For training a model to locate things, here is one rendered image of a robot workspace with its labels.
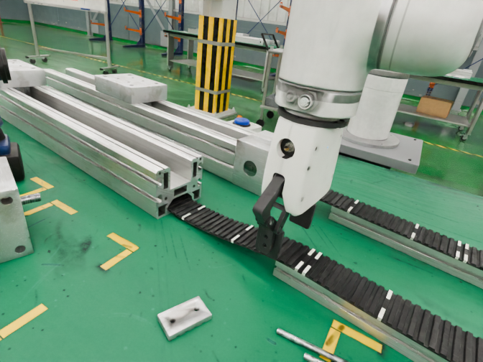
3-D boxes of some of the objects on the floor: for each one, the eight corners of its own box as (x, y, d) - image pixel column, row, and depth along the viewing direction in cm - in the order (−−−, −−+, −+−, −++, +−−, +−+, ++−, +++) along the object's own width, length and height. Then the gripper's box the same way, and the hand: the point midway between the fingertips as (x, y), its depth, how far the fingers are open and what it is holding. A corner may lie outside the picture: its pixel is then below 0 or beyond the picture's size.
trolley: (336, 131, 388) (360, 46, 342) (334, 144, 341) (361, 47, 295) (260, 115, 412) (272, 34, 366) (248, 125, 365) (260, 32, 319)
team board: (25, 63, 532) (-2, -78, 443) (47, 61, 576) (26, -68, 487) (104, 76, 515) (93, -68, 426) (120, 72, 559) (112, -58, 470)
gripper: (317, 90, 40) (290, 202, 48) (236, 105, 27) (218, 256, 35) (374, 103, 36) (336, 223, 44) (311, 128, 23) (273, 291, 31)
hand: (285, 230), depth 39 cm, fingers open, 8 cm apart
